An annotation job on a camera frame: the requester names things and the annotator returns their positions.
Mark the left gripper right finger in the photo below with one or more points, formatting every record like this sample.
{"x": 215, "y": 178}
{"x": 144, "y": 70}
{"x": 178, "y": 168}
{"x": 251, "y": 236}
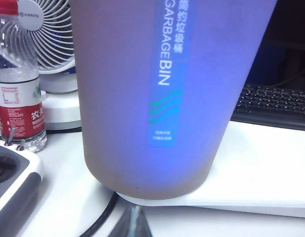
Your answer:
{"x": 142, "y": 225}

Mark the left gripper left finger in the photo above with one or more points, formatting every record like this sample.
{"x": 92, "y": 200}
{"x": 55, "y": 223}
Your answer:
{"x": 130, "y": 225}

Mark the white remote controller with screen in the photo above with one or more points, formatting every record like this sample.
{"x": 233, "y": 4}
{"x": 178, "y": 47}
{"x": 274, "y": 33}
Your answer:
{"x": 31, "y": 163}

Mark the white work board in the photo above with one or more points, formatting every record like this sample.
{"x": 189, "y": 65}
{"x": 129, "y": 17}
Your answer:
{"x": 253, "y": 172}

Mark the clear water bottle red label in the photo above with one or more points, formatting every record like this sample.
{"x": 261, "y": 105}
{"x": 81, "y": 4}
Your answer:
{"x": 18, "y": 111}

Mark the black computer keyboard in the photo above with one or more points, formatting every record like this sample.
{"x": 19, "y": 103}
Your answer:
{"x": 271, "y": 106}

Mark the white desk fan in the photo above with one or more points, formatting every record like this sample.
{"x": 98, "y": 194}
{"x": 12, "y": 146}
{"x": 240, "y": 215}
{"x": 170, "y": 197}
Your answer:
{"x": 56, "y": 37}

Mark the black ASUS computer monitor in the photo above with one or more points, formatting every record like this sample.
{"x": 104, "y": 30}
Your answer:
{"x": 295, "y": 19}

